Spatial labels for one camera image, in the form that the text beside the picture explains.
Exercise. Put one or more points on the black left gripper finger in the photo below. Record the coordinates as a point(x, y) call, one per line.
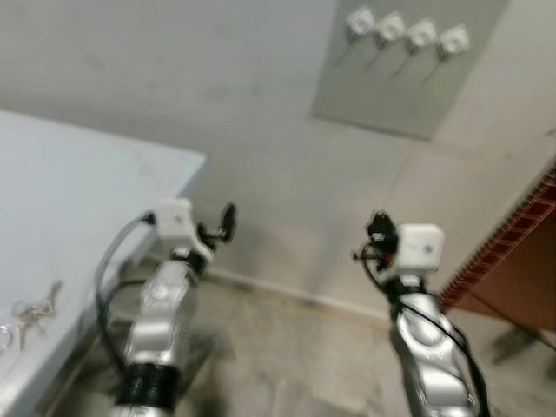
point(229, 221)

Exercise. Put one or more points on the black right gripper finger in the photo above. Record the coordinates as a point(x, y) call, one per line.
point(379, 224)

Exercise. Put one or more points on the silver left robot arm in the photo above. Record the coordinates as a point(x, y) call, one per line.
point(161, 321)

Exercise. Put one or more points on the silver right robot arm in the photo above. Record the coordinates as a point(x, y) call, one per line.
point(434, 365)

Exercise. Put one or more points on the white table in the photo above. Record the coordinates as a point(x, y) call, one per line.
point(69, 208)

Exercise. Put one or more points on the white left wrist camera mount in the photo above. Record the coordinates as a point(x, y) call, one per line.
point(176, 221)

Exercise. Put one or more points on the grey wall panel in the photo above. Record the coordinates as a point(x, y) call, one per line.
point(391, 95)

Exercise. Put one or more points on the white adhesive wall hook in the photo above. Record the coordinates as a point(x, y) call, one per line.
point(422, 35)
point(360, 21)
point(391, 28)
point(454, 41)

